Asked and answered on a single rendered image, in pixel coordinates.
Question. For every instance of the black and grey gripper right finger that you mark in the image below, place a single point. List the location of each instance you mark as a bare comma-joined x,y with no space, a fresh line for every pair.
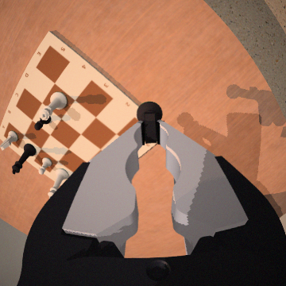
212,198

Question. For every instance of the chessboard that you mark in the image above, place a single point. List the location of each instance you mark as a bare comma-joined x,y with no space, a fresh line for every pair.
97,111

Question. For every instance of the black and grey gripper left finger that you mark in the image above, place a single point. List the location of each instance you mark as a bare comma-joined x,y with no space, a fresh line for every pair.
96,203

